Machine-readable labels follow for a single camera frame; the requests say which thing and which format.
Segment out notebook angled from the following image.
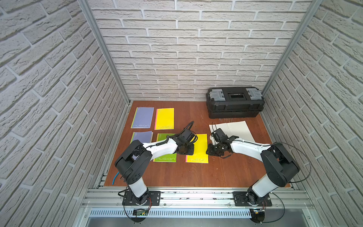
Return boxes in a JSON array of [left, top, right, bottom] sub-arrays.
[[153, 133, 177, 163]]

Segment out yellow cover notebook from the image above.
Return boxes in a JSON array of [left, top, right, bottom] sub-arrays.
[[155, 108, 175, 130]]

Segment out purple cover notebook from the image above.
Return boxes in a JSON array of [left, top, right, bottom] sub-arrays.
[[131, 107, 154, 129]]

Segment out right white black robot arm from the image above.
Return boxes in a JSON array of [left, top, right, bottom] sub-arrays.
[[206, 129, 300, 206]]

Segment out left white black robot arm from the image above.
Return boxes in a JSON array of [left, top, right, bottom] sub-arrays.
[[114, 121, 198, 199]]

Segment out black plastic toolbox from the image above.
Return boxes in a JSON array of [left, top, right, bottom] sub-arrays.
[[206, 87, 265, 119]]

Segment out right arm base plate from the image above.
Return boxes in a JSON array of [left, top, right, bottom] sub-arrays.
[[233, 191, 272, 207]]

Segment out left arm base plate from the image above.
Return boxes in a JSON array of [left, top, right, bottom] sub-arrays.
[[122, 190, 161, 206]]

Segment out blue handled pliers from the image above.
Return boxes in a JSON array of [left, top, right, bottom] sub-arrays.
[[112, 173, 119, 185]]

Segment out aluminium mounting rail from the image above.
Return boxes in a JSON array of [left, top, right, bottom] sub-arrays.
[[81, 186, 314, 209]]

